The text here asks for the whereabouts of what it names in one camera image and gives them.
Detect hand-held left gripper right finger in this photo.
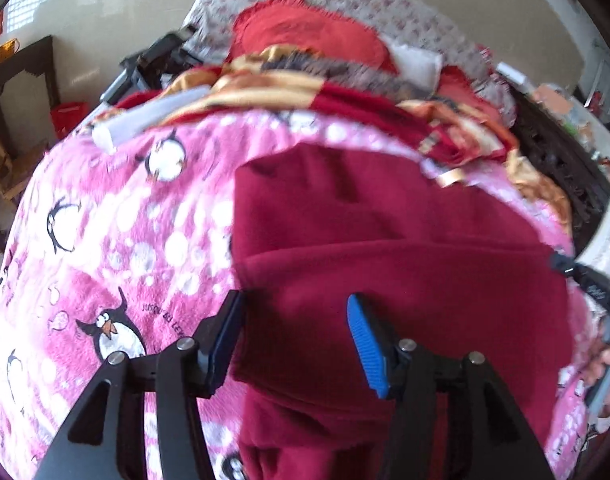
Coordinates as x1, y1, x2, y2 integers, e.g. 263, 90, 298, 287
347, 294, 558, 480

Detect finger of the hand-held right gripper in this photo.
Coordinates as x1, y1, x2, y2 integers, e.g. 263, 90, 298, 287
549, 253, 578, 277

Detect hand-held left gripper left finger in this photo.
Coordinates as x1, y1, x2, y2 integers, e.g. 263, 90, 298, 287
32, 290, 246, 480

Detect dark red fleece garment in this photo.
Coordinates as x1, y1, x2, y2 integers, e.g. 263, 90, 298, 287
230, 144, 576, 480

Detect dark carved headboard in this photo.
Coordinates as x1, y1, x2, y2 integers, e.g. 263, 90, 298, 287
510, 92, 610, 256

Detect pink penguin blanket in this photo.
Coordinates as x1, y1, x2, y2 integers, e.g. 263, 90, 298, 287
0, 107, 610, 480

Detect cardboard box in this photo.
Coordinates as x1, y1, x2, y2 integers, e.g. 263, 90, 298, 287
532, 85, 576, 116

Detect white box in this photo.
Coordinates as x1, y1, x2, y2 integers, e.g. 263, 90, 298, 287
497, 62, 530, 92

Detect light grey cloth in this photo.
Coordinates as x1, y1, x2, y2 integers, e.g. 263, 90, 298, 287
92, 85, 211, 153

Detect white folded cloth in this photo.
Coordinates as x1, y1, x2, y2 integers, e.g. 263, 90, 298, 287
387, 42, 443, 93

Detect orange red patterned blanket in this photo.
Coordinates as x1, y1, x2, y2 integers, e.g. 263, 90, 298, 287
118, 45, 573, 241

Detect red plastic crate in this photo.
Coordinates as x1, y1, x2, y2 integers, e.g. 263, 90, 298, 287
51, 101, 91, 141

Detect wooden chair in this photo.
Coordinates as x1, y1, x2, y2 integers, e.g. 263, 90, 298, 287
0, 110, 43, 206

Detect red fringed cushion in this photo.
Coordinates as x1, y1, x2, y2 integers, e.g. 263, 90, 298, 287
225, 0, 398, 76

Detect dark wooden table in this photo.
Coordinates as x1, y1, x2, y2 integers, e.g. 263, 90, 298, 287
0, 35, 61, 126

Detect green yellow mesh bags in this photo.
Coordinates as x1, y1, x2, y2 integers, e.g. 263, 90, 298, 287
0, 39, 21, 73

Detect lattice block window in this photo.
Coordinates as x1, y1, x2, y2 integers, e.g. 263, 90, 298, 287
5, 0, 48, 36

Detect black folding metal frame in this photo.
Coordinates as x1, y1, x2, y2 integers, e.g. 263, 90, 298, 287
99, 27, 206, 106

